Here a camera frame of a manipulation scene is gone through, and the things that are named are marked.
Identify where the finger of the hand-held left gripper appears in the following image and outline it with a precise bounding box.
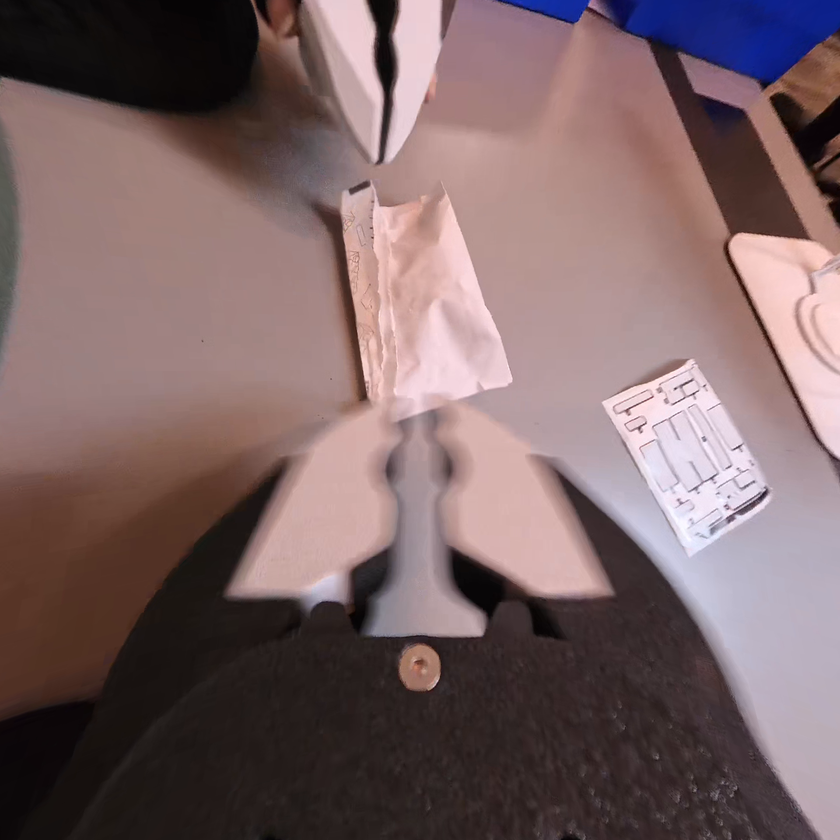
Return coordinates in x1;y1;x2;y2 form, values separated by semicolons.
297;0;389;165
386;0;456;166

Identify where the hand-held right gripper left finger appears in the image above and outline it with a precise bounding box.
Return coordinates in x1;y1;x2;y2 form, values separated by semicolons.
223;407;403;606

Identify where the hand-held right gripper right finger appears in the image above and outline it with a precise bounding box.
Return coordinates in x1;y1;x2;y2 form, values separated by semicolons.
428;402;616;601

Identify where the white sticker sheet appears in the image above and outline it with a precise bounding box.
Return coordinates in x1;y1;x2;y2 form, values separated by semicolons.
602;358;773;559

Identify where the white printed paper bag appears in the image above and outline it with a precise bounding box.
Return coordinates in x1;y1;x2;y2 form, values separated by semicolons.
340;179;514;421

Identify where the person's left hand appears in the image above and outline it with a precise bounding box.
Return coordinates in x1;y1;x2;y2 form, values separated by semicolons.
252;0;303;39

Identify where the black padded chair armrest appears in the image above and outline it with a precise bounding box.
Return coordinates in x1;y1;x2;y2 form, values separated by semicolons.
0;0;258;112

